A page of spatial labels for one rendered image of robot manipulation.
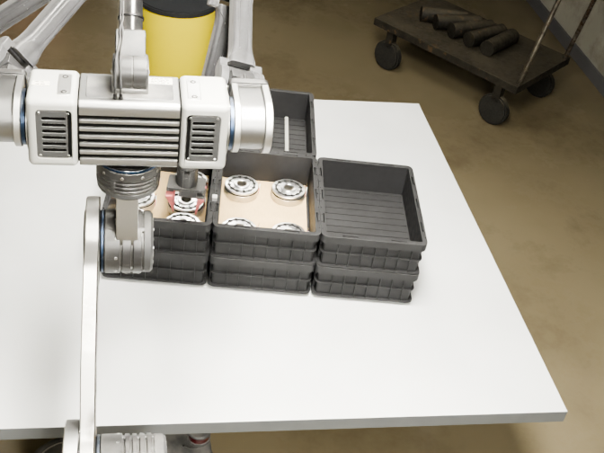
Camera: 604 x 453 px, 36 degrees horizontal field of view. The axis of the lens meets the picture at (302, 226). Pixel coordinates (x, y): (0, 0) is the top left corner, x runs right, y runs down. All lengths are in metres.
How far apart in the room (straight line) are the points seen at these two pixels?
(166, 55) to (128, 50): 2.63
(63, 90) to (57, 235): 1.02
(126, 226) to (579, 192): 3.18
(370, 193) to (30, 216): 1.05
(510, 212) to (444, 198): 1.34
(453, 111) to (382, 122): 1.70
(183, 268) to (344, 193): 0.59
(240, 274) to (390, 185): 0.60
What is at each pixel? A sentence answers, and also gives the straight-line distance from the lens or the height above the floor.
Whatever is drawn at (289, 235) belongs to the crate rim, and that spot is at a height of 0.92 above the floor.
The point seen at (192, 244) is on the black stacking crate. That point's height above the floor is 0.85.
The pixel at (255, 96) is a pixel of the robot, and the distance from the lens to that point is 1.94.
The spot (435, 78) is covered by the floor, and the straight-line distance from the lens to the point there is 5.52.
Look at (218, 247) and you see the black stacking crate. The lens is 2.55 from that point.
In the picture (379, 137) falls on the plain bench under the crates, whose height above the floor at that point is 0.70.
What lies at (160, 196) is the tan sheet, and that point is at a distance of 2.76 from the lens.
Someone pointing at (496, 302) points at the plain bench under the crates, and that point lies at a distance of 2.81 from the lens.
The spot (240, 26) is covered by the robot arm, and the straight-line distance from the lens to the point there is 2.21.
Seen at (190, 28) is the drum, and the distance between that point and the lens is 4.41.
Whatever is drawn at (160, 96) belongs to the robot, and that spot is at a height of 1.53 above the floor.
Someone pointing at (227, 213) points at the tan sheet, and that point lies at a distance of 2.71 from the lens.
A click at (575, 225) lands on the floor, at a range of 4.56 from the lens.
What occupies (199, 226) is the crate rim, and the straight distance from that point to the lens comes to 2.50.
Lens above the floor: 2.45
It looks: 37 degrees down
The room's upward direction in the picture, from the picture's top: 9 degrees clockwise
